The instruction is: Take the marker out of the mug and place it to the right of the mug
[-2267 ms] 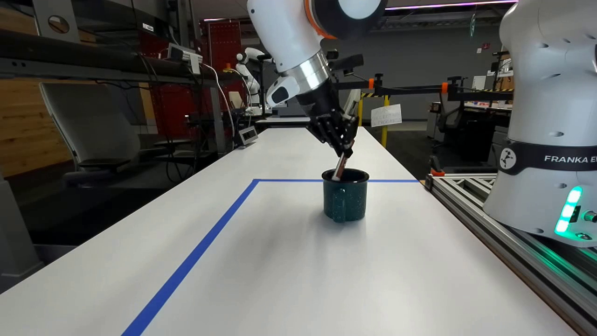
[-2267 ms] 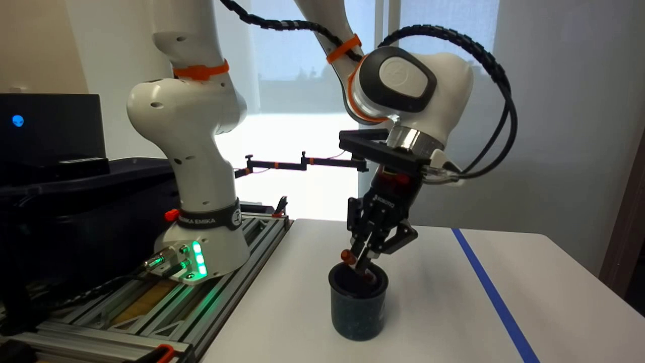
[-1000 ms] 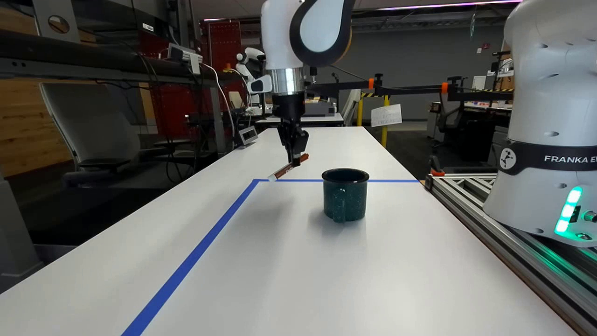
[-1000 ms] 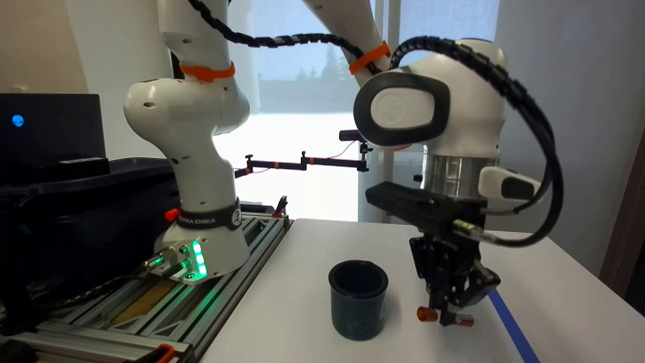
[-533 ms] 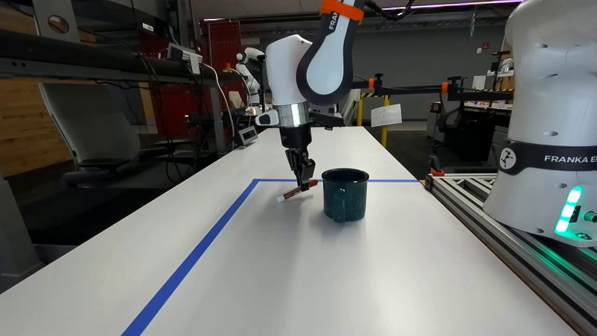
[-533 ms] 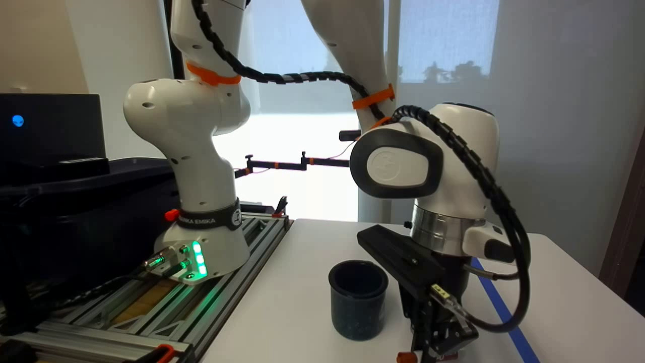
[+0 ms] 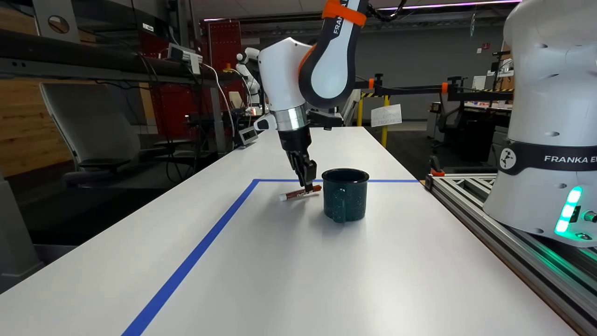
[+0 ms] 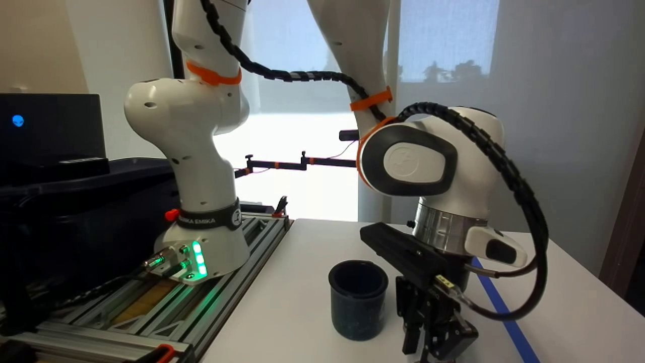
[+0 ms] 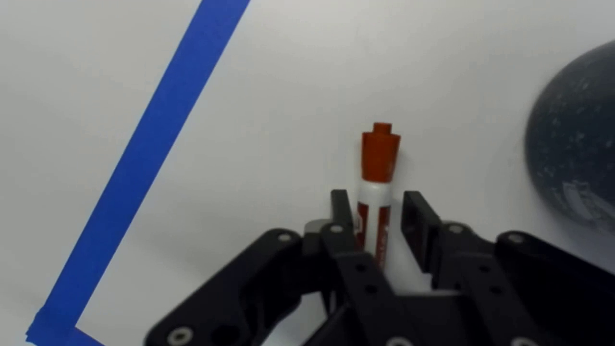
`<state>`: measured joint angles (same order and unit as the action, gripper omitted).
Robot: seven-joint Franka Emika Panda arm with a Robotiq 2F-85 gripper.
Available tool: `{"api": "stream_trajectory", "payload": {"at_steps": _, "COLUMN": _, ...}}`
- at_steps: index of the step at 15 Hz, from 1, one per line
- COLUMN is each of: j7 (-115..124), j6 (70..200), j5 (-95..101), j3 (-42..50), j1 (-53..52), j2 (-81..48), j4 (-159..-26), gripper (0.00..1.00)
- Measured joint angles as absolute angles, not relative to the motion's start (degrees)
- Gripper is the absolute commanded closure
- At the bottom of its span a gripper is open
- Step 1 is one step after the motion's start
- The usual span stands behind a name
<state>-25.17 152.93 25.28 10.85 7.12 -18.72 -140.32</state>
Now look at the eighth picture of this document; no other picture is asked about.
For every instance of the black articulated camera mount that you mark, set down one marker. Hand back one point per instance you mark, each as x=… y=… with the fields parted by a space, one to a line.
x=305 y=161

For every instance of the blue tape line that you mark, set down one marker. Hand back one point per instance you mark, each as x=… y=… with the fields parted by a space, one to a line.
x=519 y=337

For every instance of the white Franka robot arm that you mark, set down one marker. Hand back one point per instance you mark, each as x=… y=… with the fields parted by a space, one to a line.
x=199 y=141

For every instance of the black stereo camera bar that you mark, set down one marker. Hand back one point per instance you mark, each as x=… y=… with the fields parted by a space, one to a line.
x=348 y=136

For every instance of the aluminium extrusion base frame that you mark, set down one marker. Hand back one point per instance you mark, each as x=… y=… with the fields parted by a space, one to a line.
x=182 y=316

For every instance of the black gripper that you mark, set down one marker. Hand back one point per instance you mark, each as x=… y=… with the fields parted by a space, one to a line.
x=437 y=310

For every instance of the dark green mug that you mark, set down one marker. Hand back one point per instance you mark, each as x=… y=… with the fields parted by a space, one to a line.
x=358 y=316

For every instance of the white translucent window blind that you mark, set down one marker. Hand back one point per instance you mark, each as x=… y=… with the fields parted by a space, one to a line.
x=290 y=32

